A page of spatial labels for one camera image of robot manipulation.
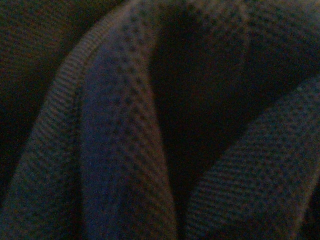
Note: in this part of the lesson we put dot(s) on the dark navy clothing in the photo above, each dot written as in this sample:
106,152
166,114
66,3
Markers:
158,119

